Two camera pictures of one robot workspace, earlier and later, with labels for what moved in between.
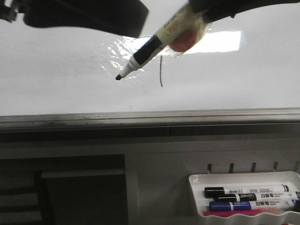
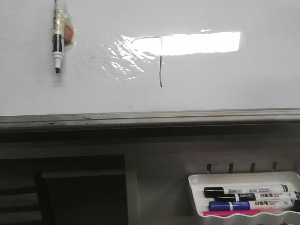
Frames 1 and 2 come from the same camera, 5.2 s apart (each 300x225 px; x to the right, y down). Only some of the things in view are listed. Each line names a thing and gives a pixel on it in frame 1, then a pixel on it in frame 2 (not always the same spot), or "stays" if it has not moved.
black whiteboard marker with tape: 180,36 to 63,33
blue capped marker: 252,205 stays
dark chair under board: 63,190 stays
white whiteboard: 243,76 stays
